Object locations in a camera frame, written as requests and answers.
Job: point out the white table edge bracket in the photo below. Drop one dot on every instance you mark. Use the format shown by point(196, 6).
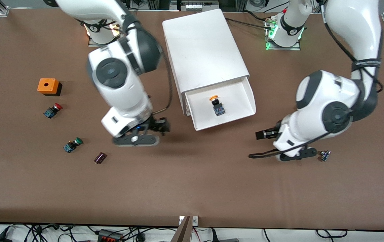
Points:
point(195, 220)

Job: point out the yellow push button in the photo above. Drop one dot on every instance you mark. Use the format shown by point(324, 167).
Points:
point(217, 107)

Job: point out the dark maroon capacitor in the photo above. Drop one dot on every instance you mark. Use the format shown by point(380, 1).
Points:
point(100, 158)

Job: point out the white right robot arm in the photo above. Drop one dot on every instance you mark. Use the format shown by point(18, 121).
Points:
point(121, 67)

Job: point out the black power strip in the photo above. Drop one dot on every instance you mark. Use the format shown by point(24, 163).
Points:
point(109, 235)

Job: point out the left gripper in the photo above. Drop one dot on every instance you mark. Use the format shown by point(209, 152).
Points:
point(270, 133)

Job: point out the brown wooden beam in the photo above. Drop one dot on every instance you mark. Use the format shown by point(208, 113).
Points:
point(182, 232)

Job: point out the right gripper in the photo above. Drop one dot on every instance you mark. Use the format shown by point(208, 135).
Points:
point(156, 125)

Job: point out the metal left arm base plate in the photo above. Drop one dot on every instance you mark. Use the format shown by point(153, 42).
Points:
point(269, 45)

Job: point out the grey terminal block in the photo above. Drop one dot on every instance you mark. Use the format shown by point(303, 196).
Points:
point(195, 5)

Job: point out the red push button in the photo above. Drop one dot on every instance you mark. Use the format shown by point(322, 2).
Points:
point(52, 111)

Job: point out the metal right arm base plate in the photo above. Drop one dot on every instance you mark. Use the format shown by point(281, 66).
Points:
point(91, 41)

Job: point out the orange button box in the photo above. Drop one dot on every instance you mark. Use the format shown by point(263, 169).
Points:
point(45, 84)

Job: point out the white drawer cabinet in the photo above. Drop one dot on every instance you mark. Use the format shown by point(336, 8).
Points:
point(202, 50)

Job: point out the white topmost drawer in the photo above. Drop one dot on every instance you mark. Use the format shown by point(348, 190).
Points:
point(239, 104)

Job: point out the small blue potentiometer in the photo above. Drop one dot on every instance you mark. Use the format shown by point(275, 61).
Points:
point(324, 155)

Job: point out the green push button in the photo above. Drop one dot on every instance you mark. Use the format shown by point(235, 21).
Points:
point(72, 145)

